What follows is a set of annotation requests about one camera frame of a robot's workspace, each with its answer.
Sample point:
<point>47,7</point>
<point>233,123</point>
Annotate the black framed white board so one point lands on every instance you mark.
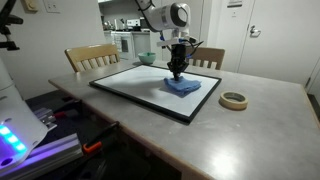
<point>145,85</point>

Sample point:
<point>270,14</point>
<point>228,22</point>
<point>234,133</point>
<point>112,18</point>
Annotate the wooden chair near bowl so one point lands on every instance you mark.
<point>206,56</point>

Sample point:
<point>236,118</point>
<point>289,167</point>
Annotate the green ceramic bowl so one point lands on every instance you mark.
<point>147,57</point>

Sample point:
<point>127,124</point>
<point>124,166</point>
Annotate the wooden chair near tape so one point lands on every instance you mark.
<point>102,54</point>

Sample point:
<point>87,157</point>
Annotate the door sign plate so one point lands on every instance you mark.
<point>234,3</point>

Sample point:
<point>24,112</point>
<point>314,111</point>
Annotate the blue microfiber towel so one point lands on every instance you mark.
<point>182,87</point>

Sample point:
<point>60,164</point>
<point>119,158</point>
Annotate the aluminium extrusion rail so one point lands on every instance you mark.
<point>48,157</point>

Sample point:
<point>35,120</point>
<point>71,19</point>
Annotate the silver door lever handle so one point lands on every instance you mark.
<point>254,32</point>

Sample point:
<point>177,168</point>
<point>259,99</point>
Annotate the wall thermostat dial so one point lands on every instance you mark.
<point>31,5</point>

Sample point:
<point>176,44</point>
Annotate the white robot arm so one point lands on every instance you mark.
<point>172,22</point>

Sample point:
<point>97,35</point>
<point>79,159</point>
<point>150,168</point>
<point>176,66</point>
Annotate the orange black clamp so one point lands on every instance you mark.
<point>71,108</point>
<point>96,142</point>

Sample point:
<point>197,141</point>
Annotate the white robot base blue light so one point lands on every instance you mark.
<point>20,130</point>

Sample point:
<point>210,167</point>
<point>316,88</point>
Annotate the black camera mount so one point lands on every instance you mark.
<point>7,19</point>

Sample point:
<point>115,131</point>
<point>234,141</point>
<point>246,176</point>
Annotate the beige masking tape roll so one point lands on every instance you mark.
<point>233,100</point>

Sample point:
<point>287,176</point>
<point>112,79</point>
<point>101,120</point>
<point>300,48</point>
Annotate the kitchen counter with appliances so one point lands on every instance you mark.
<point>121,23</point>

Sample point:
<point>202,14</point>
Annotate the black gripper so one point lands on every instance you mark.
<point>178,63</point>

